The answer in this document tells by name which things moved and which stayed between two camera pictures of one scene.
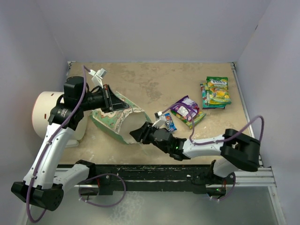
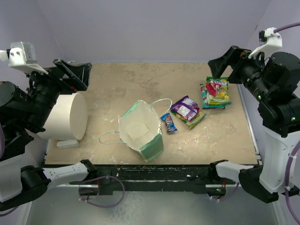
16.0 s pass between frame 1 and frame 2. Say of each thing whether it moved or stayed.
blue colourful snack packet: stayed
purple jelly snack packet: stayed
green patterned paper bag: moved
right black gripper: moved
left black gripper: moved
